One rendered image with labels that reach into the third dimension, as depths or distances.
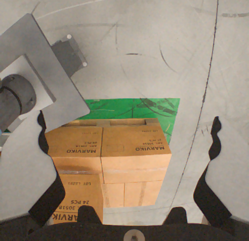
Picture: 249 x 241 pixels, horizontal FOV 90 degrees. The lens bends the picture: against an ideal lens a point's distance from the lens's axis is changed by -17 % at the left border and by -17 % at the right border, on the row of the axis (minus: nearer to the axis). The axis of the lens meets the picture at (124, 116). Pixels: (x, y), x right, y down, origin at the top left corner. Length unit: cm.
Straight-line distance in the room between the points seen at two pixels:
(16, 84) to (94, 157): 83
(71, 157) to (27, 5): 133
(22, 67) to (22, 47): 8
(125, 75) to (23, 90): 98
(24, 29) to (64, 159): 99
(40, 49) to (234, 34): 166
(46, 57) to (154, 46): 98
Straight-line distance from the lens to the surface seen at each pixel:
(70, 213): 102
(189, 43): 152
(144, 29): 138
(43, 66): 69
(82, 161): 130
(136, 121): 166
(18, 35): 72
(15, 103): 64
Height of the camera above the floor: 135
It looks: 56 degrees down
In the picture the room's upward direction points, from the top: 173 degrees clockwise
